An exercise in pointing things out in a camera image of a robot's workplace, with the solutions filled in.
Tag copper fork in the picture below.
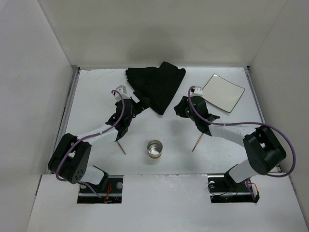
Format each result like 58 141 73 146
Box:
192 133 204 152

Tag black cloth placemat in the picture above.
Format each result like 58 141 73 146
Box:
126 61 186 115

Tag white square plate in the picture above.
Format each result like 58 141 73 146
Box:
202 73 245 113

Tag silver metal cup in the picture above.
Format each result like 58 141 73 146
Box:
147 140 163 159

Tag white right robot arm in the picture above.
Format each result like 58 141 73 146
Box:
174 96 286 189

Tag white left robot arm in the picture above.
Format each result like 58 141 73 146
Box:
48 98 145 190

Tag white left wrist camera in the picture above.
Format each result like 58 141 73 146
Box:
112 85 131 102

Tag aluminium table edge rail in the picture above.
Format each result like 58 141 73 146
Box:
47 66 81 174

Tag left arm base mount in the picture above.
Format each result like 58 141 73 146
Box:
77 175 124 204

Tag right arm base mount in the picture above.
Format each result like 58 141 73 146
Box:
207 174 260 203

